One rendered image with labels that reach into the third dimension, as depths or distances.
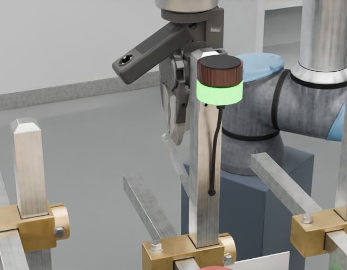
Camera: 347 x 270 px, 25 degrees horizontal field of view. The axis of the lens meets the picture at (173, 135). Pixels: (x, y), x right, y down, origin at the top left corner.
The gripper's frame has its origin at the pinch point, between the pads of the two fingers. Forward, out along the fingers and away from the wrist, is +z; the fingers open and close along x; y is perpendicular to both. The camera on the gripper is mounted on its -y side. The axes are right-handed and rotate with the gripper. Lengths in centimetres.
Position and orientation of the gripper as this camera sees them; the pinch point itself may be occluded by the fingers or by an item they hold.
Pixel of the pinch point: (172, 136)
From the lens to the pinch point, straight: 117.8
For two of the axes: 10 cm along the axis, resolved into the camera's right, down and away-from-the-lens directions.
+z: 0.0, 9.0, 4.3
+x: -3.2, -4.1, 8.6
